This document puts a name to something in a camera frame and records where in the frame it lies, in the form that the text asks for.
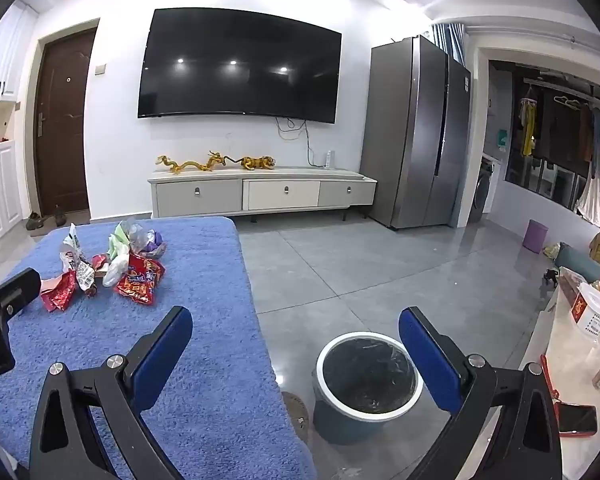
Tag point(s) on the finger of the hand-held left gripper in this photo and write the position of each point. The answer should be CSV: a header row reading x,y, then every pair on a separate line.
x,y
15,292

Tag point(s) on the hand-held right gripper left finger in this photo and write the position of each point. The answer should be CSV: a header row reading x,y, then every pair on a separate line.
x,y
160,360

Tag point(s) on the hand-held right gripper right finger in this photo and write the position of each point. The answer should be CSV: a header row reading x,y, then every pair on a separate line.
x,y
430,360

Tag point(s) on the red foil snack wrapper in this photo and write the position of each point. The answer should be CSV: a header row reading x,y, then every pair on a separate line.
x,y
60,295

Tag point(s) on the grey trash can white rim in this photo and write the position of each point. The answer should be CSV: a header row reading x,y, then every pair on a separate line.
x,y
365,375

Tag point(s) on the clear plastic wrapper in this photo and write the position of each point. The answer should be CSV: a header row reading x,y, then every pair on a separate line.
x,y
77,265

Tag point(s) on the red snack bag blue print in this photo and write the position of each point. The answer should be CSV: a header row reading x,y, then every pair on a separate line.
x,y
140,280

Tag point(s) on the small red packet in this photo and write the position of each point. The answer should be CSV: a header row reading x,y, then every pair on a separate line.
x,y
100,262

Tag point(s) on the pale green wrapper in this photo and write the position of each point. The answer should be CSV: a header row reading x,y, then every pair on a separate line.
x,y
116,240

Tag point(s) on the clear bag purple print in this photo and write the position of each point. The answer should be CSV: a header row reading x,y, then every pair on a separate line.
x,y
150,245

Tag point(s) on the dark shoe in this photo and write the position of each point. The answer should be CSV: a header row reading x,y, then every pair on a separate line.
x,y
59,216
34,220

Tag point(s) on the blue fluffy mat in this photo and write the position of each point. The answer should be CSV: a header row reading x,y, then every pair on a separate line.
x,y
205,270

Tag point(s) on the white floor cabinet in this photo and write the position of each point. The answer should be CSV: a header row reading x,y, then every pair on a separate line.
x,y
0,190

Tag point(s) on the brown slipper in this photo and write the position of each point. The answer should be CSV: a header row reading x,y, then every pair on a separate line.
x,y
296,415

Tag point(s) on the red phone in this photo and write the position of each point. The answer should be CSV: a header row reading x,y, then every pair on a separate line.
x,y
575,420

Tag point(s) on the dark red box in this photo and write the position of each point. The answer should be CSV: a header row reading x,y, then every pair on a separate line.
x,y
570,285

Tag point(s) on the purple bin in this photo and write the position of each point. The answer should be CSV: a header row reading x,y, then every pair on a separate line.
x,y
536,236

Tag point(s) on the white red-labelled container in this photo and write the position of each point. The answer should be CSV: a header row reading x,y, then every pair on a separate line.
x,y
590,312

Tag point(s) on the teal cushion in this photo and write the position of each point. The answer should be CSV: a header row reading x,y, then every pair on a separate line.
x,y
577,267

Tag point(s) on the brown entrance door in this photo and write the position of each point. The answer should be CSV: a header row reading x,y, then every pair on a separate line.
x,y
62,125

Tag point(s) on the washing machine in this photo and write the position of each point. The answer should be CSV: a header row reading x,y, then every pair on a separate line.
x,y
482,192

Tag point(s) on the gold dragon figurine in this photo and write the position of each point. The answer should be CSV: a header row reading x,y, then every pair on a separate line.
x,y
195,165

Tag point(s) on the white grey television stand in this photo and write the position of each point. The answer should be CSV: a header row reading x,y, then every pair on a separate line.
x,y
280,195

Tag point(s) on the gold tiger figurine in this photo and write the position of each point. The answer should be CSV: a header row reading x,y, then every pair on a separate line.
x,y
257,162

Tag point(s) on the white power strip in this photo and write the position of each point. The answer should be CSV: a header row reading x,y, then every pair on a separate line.
x,y
329,158

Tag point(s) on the grey double-door fridge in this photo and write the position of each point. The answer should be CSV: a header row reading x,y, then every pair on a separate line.
x,y
410,135

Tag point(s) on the white hanging cloth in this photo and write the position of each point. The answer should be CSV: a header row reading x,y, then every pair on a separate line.
x,y
592,195

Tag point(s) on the teal bag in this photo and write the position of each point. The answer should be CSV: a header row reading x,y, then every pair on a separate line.
x,y
502,138

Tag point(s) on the yellow hanging garment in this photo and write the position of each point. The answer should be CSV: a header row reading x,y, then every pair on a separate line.
x,y
528,130

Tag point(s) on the blue curtain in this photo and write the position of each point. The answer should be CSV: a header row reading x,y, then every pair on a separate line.
x,y
452,40

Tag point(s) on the white wall cabinet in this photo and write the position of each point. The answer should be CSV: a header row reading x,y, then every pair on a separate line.
x,y
5,60

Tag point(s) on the wall light switch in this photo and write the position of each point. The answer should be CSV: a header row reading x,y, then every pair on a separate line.
x,y
100,68

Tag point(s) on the black wall television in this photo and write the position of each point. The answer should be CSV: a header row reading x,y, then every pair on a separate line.
x,y
240,65

